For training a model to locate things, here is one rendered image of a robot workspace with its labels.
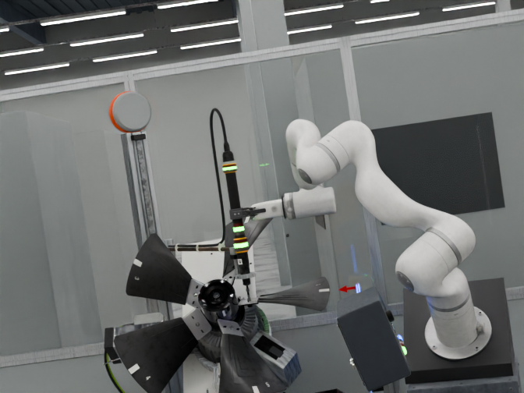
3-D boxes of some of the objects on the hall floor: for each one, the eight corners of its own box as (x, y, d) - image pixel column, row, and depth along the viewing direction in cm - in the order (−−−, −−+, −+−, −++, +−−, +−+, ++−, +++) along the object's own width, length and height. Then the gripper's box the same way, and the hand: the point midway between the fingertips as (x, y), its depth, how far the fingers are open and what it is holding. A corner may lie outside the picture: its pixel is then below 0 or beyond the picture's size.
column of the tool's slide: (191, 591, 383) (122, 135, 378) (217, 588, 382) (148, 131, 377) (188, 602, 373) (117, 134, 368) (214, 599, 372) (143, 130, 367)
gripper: (287, 193, 318) (231, 201, 320) (284, 196, 302) (225, 203, 303) (290, 216, 319) (235, 224, 320) (288, 220, 302) (229, 228, 303)
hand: (236, 213), depth 311 cm, fingers closed on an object, 4 cm apart
